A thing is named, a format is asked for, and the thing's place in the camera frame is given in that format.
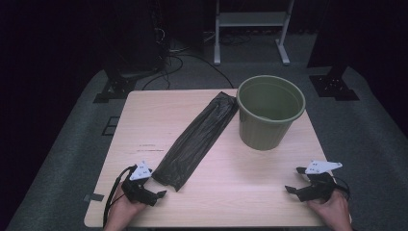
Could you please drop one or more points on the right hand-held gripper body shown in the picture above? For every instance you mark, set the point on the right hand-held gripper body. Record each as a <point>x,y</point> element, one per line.
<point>319,189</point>

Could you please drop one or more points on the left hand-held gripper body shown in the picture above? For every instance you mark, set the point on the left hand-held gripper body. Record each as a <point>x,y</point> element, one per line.
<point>138,192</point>

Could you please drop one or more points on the green plastic trash bin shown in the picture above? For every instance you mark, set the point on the green plastic trash bin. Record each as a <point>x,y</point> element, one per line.
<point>260,134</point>

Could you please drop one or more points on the black plastic trash bag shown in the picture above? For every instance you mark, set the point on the black plastic trash bag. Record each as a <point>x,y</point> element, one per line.
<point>195,138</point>

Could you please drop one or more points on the person's left hand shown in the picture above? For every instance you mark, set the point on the person's left hand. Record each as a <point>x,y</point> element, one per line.
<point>122,211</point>

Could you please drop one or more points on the person's right hand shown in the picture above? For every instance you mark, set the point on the person's right hand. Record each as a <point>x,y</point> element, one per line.
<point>333,213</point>

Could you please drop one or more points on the grey tape strip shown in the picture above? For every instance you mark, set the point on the grey tape strip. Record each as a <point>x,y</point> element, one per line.
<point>94,197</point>

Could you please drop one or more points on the black floor stand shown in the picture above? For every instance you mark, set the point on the black floor stand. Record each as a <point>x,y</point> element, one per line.
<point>115,91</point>
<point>333,86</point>

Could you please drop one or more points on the white metal stand frame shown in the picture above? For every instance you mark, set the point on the white metal stand frame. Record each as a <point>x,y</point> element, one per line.
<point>251,18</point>

